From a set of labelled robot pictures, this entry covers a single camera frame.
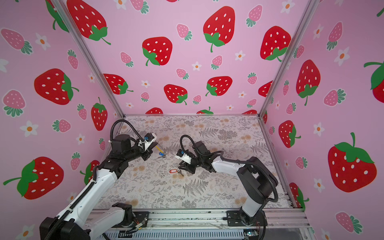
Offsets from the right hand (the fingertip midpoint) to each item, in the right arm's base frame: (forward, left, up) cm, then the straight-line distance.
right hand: (179, 164), depth 85 cm
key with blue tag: (+10, +14, -8) cm, 19 cm away
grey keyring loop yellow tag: (+5, +12, +6) cm, 15 cm away
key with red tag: (-1, +5, -8) cm, 10 cm away
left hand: (+5, +13, +14) cm, 20 cm away
